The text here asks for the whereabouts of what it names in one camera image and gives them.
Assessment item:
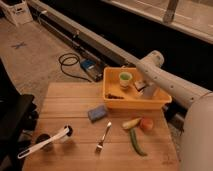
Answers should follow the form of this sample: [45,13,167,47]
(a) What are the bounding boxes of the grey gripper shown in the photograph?
[134,80,157,99]

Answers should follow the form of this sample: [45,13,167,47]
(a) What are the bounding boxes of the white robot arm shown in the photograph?
[134,50,213,171]

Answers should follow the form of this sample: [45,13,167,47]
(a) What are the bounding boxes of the yellow plastic tray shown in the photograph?
[103,67,172,110]

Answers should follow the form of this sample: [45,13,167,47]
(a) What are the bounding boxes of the dark items in tray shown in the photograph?
[106,94,124,99]

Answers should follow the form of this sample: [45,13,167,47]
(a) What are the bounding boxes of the blue sponge eraser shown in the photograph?
[88,105,107,122]

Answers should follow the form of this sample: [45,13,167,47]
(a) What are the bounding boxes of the green white cup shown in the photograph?
[119,72,132,88]

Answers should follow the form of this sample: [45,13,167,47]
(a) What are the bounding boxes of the orange peach fruit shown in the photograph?
[139,117,154,131]

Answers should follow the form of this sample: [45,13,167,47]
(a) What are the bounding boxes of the blue electronic box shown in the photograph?
[80,59,95,70]

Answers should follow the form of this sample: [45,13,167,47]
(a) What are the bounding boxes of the silver metal fork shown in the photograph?
[95,122,112,153]

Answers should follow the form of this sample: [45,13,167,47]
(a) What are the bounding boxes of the white dish brush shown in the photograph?
[17,125,73,159]

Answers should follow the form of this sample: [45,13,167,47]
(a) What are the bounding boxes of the dark round cup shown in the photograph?
[35,134,53,152]

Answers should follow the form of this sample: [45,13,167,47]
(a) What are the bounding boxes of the white cardboard box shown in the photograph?
[0,0,33,27]

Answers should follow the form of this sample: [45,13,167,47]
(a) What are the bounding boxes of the black coiled cable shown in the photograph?
[58,52,93,83]

